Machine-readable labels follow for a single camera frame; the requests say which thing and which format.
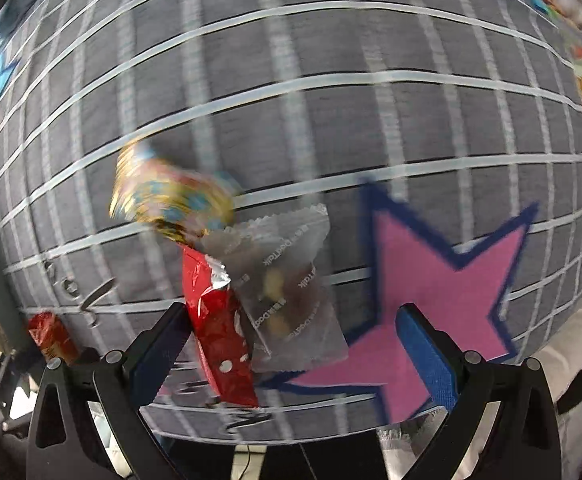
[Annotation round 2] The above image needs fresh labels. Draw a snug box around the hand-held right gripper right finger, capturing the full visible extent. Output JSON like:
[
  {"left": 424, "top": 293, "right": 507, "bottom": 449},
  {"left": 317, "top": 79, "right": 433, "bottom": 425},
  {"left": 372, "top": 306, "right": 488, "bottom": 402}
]
[{"left": 388, "top": 304, "right": 563, "bottom": 480}]

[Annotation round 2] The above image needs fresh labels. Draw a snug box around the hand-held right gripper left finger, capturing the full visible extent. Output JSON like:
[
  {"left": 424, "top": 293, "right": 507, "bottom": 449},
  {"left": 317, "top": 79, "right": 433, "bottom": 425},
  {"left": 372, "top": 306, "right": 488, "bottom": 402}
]
[{"left": 26, "top": 302, "right": 192, "bottom": 480}]

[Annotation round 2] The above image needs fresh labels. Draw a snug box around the long red snack packet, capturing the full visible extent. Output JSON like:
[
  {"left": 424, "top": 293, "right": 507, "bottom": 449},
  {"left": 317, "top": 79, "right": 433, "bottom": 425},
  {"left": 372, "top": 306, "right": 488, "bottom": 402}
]
[{"left": 180, "top": 244, "right": 260, "bottom": 409}]

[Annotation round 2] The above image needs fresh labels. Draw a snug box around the clear grey snack packet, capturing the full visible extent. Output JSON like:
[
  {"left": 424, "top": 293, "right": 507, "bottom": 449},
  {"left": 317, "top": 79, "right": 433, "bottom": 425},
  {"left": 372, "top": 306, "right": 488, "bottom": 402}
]
[{"left": 200, "top": 204, "right": 350, "bottom": 375}]

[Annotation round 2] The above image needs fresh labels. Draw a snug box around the colourful foil snack packet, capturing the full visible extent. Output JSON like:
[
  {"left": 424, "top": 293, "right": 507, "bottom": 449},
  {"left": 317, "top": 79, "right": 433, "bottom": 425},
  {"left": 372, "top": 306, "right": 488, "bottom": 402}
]
[{"left": 110, "top": 141, "right": 244, "bottom": 242}]

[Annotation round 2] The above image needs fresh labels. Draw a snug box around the small orange red packet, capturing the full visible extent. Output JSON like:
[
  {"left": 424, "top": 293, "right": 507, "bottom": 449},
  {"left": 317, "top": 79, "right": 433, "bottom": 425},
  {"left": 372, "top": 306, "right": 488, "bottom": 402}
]
[{"left": 26, "top": 311, "right": 80, "bottom": 367}]

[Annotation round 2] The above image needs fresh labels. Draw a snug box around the grey checked bedsheet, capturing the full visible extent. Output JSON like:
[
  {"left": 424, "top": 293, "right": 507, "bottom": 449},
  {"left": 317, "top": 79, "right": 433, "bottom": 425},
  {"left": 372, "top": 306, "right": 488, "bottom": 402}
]
[{"left": 0, "top": 0, "right": 582, "bottom": 442}]

